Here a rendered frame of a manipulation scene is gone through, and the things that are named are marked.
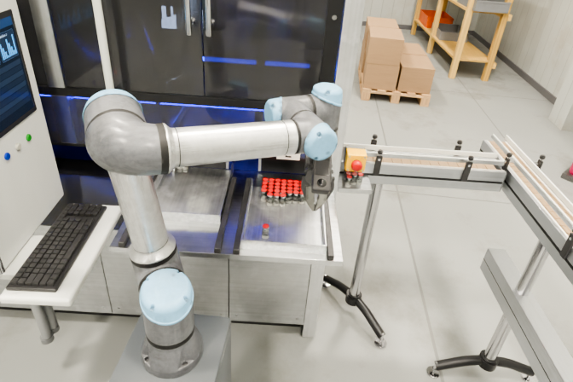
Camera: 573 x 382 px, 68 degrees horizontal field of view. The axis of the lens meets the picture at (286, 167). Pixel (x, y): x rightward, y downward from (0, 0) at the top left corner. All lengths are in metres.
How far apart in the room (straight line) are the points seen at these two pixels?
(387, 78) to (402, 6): 3.94
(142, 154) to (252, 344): 1.54
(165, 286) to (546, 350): 1.30
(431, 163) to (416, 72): 3.17
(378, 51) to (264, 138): 4.01
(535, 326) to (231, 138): 1.38
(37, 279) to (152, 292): 0.48
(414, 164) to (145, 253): 1.12
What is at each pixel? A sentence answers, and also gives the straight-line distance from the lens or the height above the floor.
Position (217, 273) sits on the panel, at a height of 0.39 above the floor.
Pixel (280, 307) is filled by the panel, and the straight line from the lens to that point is 2.07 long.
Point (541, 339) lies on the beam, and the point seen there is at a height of 0.55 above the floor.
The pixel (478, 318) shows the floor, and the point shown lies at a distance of 2.59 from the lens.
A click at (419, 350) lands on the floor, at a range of 2.32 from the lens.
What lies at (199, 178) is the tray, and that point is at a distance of 1.65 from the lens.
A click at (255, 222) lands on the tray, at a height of 0.88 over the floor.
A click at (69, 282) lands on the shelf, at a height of 0.80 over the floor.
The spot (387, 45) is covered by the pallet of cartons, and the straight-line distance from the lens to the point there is 4.80.
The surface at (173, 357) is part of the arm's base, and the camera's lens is 1.13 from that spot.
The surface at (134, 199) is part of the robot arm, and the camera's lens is 0.99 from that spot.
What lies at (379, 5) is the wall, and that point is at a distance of 8.66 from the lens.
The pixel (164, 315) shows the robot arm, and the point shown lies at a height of 0.99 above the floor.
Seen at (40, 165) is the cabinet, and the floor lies 0.99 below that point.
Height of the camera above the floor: 1.77
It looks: 31 degrees down
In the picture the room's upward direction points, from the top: 4 degrees clockwise
